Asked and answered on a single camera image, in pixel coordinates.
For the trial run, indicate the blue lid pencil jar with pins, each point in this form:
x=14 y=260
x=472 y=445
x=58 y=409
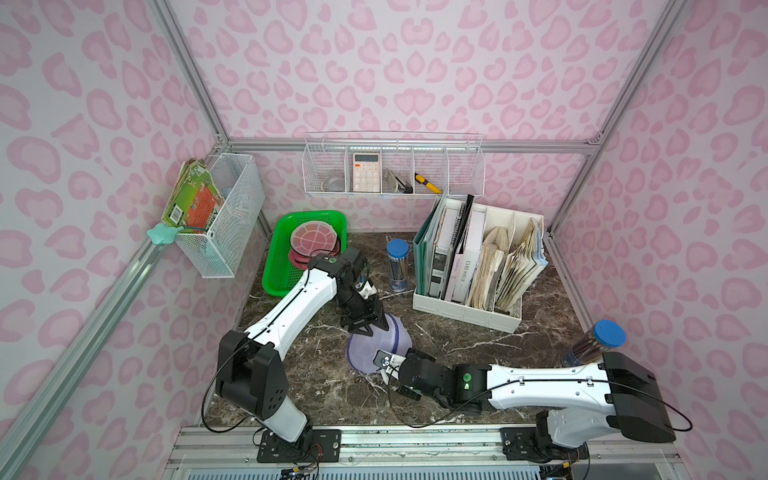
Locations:
x=397 y=251

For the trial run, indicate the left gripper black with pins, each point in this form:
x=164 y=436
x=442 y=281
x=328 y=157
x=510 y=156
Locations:
x=363 y=309

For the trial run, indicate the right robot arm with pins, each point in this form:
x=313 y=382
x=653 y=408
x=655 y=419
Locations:
x=612 y=395

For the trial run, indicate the green plastic basket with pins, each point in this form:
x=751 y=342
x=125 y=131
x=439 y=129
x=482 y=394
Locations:
x=280 y=275

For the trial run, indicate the clear tape roll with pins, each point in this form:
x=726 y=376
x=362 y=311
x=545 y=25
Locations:
x=334 y=184

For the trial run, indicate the white mesh wall basket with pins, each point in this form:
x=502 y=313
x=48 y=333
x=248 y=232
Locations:
x=218 y=252

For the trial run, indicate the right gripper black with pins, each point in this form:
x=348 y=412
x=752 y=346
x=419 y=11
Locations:
x=409 y=372

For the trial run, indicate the blue lid jar right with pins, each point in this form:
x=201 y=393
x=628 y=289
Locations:
x=605 y=335

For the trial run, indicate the green folder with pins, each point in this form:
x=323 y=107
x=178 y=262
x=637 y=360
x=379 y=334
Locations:
x=420 y=244

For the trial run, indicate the purple mesh laundry bag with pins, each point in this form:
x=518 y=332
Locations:
x=361 y=350

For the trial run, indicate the pink white book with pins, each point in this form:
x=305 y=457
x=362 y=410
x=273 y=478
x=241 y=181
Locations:
x=466 y=261

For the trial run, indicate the beige paper stack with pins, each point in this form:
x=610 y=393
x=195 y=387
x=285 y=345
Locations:
x=494 y=250

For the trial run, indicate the white calculator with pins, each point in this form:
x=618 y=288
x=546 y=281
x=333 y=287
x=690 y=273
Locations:
x=366 y=172

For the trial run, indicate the black binder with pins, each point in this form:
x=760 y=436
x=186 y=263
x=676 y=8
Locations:
x=457 y=236

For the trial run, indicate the pink mesh laundry bag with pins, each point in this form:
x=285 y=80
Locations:
x=310 y=239

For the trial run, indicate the white wire wall shelf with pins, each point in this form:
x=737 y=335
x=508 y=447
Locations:
x=453 y=162

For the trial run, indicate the yellow black utility knife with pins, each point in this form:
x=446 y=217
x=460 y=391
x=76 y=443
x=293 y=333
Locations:
x=427 y=184

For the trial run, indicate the mint green star hook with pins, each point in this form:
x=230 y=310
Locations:
x=163 y=234

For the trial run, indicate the green red booklet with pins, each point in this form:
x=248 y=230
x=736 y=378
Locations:
x=195 y=200

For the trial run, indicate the white file organizer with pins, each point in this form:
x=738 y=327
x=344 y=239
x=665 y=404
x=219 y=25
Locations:
x=525 y=261

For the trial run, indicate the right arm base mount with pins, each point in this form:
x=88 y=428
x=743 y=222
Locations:
x=534 y=444

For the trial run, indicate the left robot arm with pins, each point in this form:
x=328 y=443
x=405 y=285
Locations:
x=250 y=372

